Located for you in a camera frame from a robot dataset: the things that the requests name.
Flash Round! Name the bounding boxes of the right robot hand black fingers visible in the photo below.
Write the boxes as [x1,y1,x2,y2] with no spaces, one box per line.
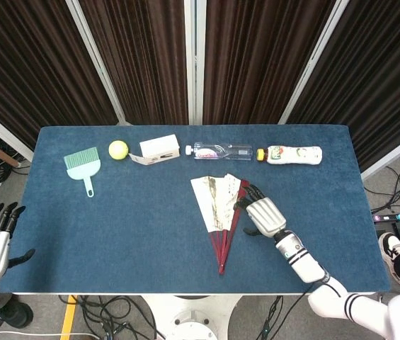
[233,183,288,238]

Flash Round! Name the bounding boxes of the painted paper fan red ribs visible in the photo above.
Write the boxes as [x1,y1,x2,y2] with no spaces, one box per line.
[190,172,254,276]

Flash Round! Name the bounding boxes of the mint green hand brush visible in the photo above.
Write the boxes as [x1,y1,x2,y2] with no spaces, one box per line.
[63,147,98,198]

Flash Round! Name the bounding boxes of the white drink bottle yellow cap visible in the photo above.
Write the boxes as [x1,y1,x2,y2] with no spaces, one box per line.
[256,144,324,166]

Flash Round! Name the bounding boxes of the clear plastic water bottle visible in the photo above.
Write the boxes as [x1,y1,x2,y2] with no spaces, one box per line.
[184,141,254,161]

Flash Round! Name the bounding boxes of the yellow floor tape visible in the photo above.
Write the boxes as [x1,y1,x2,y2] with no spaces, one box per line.
[59,294,79,340]

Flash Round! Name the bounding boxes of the white cardboard carton box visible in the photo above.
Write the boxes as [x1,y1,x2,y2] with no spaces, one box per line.
[127,133,181,166]

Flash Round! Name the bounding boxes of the white and black sneaker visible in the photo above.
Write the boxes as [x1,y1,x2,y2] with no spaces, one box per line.
[378,232,400,286]

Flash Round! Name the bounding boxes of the blue table mat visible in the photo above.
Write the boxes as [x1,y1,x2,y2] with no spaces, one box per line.
[0,124,391,295]

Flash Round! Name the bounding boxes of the brown curtain divider panel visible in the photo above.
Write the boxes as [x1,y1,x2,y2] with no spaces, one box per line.
[0,0,120,162]
[184,0,350,125]
[279,0,400,180]
[65,0,198,127]

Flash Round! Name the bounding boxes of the yellow tennis ball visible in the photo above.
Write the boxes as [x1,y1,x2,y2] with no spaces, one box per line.
[108,140,130,161]

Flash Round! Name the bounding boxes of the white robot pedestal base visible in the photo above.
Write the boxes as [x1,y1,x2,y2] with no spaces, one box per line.
[141,294,243,340]

